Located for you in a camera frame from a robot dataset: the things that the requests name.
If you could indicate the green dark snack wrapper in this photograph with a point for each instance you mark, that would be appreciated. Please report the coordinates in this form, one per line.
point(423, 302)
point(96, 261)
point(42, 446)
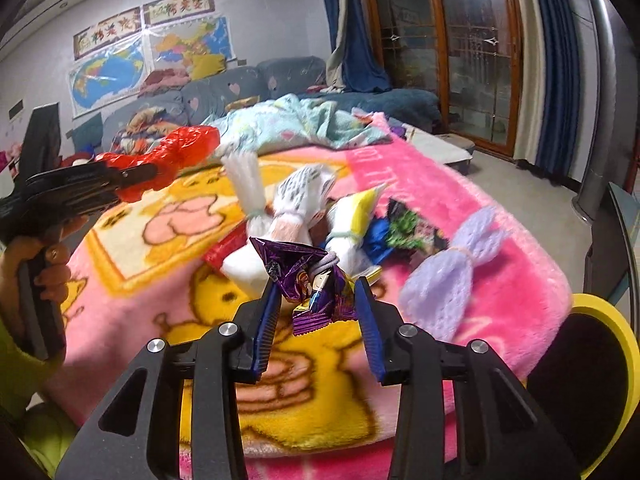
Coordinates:
point(411, 232)

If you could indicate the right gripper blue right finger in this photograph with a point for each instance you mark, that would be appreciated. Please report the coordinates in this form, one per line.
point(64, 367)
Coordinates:
point(367, 308)

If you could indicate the world map poster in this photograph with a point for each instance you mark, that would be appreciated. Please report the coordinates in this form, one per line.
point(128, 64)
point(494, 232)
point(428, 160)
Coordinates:
point(108, 75)

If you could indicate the red plastic bag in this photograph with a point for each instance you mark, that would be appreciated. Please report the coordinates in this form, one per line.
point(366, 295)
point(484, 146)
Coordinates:
point(185, 147)

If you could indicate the white patterned foam sleeve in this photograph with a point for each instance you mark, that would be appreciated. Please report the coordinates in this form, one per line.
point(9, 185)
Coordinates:
point(300, 203)

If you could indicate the red snack package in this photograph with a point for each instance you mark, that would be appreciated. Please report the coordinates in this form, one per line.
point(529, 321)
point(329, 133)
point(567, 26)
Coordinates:
point(215, 255)

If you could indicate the wooden glass sliding door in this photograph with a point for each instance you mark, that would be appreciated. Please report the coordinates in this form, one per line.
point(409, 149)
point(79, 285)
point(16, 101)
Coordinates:
point(467, 52)

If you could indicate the light blue floral blanket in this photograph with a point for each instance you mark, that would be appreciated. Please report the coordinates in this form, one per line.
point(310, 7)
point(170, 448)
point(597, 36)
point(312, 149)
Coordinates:
point(291, 122)

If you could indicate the blue grey sofa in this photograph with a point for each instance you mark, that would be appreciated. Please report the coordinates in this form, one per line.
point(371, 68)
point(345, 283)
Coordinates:
point(189, 102)

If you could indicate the lavender foam net sleeve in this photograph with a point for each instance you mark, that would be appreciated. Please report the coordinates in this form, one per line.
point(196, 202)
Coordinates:
point(436, 294)

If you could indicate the pink cartoon fleece blanket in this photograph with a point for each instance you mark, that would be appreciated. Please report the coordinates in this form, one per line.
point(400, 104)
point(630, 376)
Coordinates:
point(318, 412)

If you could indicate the silver tower air conditioner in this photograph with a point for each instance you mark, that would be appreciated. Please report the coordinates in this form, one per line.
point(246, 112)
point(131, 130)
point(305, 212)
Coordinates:
point(595, 180)

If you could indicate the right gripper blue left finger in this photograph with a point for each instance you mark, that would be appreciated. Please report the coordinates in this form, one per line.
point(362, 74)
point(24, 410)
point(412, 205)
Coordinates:
point(265, 328)

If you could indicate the yellow white snack bag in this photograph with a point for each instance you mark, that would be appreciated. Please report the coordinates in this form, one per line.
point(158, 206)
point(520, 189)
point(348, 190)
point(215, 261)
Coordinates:
point(349, 219)

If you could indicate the white foam net sleeve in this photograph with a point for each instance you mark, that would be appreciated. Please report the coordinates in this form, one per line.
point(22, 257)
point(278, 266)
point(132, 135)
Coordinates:
point(242, 169)

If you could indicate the right blue curtain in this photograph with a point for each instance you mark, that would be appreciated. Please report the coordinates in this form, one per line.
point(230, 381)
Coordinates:
point(559, 126)

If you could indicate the blue curtain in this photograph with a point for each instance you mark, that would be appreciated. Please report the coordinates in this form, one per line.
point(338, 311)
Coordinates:
point(351, 65)
point(559, 126)

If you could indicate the blue plastic bag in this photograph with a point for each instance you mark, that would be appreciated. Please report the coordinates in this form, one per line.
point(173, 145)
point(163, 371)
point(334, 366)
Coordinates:
point(375, 243)

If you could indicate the white top coffee table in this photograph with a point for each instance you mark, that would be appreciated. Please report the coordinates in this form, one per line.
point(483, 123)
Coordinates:
point(448, 149)

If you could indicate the purple snack wrapper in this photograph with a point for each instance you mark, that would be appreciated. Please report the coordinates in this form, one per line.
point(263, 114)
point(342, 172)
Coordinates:
point(311, 280)

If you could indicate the yellow rimmed black trash bin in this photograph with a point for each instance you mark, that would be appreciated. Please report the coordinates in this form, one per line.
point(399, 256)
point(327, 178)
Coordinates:
point(587, 383)

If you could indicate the person's left hand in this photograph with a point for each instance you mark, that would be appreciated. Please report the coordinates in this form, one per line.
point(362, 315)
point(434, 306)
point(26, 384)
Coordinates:
point(50, 283)

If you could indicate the china map poster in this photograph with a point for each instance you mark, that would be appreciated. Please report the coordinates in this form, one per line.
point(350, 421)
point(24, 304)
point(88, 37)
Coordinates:
point(199, 46)

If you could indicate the left blue curtain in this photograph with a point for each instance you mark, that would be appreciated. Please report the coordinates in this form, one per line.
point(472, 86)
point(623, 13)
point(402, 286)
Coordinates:
point(351, 65)

